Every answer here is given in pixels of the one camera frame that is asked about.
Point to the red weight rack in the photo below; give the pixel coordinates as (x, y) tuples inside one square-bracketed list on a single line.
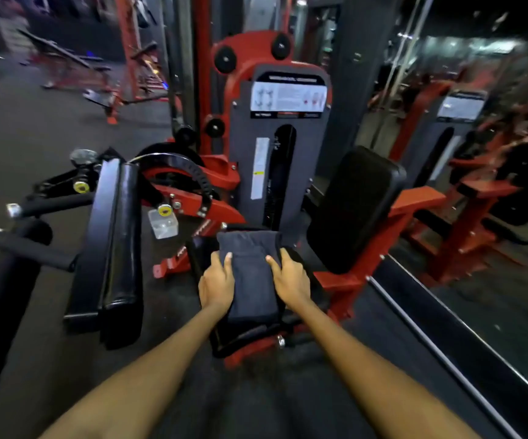
[(131, 45)]

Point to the grey weight stack cover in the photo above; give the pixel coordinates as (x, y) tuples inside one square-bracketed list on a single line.
[(302, 155)]

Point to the wall mirror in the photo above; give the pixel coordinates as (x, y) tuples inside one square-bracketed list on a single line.
[(497, 155)]

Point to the yellow adjustment knob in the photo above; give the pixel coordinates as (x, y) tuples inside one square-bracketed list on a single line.
[(165, 210), (81, 186)]

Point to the long black thigh pad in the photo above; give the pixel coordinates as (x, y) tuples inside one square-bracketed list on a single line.
[(92, 242), (124, 265)]

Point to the person's left forearm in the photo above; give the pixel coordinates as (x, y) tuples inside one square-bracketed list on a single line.
[(154, 374)]

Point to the person's left hand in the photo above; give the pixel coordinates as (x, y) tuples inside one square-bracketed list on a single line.
[(216, 288)]

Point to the white yellow warning sticker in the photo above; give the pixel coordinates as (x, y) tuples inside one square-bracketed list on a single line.
[(259, 169)]

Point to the black round rubber bumper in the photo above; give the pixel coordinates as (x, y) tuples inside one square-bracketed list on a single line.
[(281, 46), (225, 59), (215, 127)]

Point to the red weight bench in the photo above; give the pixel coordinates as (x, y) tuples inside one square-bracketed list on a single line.
[(69, 63)]

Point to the person's right hand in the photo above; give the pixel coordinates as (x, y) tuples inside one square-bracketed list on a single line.
[(293, 285)]

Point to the black seat pad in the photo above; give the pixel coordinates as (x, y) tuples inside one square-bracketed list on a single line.
[(200, 258)]

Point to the red gym machine frame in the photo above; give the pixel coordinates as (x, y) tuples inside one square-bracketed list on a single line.
[(227, 57)]

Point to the black metal mirror base rail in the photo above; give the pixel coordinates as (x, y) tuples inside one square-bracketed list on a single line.
[(465, 352)]

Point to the white instruction placard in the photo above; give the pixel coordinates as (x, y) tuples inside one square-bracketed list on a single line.
[(289, 96)]

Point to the person's right forearm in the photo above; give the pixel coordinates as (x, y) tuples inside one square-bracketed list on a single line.
[(364, 370)]

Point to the dark grey towel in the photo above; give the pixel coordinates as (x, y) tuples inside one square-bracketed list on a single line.
[(251, 274)]

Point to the clear plastic block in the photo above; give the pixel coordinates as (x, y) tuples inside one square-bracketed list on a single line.
[(163, 225)]

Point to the black backrest pad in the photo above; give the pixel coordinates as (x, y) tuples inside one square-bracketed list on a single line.
[(353, 210)]

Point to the black notched adjustment arc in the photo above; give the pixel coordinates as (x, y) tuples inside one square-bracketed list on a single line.
[(190, 169)]

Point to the person's right thumb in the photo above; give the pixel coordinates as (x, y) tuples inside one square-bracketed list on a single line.
[(274, 266)]

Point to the person's left thumb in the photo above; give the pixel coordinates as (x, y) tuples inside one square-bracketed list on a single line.
[(229, 266)]

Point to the chrome round knob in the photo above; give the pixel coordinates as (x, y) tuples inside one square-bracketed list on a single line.
[(83, 157)]

